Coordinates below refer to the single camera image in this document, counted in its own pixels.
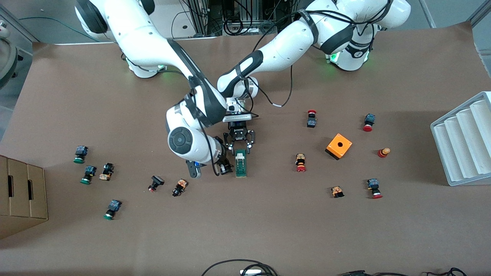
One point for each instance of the green button blue contact block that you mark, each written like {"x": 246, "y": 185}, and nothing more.
{"x": 114, "y": 206}
{"x": 90, "y": 170}
{"x": 80, "y": 151}

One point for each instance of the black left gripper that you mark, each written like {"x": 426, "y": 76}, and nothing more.
{"x": 238, "y": 133}

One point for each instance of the brown cardboard box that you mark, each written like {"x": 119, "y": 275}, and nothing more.
{"x": 23, "y": 191}

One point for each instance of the white power strip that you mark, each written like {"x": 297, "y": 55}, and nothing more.
{"x": 251, "y": 272}

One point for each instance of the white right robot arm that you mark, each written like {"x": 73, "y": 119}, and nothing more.
{"x": 145, "y": 34}

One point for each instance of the red yellow button head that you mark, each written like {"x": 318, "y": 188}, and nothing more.
{"x": 383, "y": 152}

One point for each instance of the white slotted tray rack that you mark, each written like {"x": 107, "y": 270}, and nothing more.
{"x": 460, "y": 145}

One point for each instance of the red button orange contact block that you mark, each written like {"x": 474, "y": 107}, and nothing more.
{"x": 300, "y": 159}

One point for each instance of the red button blue contact block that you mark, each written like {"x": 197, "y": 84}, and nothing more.
{"x": 373, "y": 184}
{"x": 369, "y": 119}
{"x": 311, "y": 122}

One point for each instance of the black button orange contact block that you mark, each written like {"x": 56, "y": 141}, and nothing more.
{"x": 180, "y": 186}

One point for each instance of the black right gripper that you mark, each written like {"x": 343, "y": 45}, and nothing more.
{"x": 226, "y": 167}

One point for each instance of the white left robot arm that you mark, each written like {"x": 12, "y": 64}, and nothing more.
{"x": 284, "y": 50}

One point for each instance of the aluminium equipment rack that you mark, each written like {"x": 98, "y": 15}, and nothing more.
{"x": 203, "y": 15}

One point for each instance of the orange button enclosure box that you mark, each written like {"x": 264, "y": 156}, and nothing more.
{"x": 333, "y": 147}

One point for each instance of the white mounting plate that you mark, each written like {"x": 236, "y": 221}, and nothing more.
{"x": 180, "y": 17}

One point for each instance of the black square button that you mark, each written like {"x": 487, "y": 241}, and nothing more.
{"x": 157, "y": 180}

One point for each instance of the green load switch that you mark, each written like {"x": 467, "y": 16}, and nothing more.
{"x": 241, "y": 168}

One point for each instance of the aluminium profile bar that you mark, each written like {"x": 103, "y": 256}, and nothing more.
{"x": 426, "y": 11}
{"x": 481, "y": 11}

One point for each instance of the grey round stand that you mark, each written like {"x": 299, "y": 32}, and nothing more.
{"x": 7, "y": 61}

